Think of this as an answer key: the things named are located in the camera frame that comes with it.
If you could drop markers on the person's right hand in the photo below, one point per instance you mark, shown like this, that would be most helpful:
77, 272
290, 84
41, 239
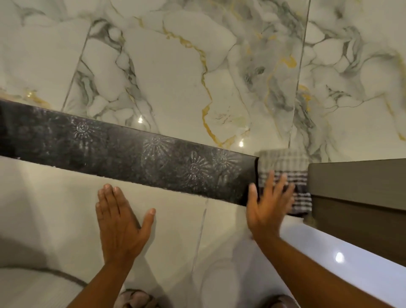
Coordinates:
265, 215

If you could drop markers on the brown wooden cabinet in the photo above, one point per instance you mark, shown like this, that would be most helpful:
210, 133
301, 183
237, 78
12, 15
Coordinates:
358, 203

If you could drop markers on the person's left foot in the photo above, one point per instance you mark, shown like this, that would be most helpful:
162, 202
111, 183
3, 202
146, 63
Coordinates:
137, 300

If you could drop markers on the grey checked cloth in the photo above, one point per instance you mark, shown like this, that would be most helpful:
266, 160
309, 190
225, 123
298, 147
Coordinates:
290, 165

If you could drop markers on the person's left hand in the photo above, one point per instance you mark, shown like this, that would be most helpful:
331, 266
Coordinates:
119, 228

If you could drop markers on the white mat with grey border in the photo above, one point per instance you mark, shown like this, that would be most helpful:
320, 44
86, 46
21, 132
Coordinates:
35, 288

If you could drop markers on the person's right thumb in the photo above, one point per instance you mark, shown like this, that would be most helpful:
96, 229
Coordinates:
252, 196

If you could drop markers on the person's right forearm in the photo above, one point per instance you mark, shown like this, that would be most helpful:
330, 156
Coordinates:
310, 276

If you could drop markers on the person's left thumb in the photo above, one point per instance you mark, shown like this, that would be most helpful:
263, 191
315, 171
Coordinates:
148, 219

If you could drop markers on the person's left forearm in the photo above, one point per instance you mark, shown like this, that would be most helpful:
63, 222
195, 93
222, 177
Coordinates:
106, 285

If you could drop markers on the white glossy ledge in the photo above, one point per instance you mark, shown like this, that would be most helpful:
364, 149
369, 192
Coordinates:
349, 263

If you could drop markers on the black patterned stone strip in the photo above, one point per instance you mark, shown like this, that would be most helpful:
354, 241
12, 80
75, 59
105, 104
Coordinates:
127, 152

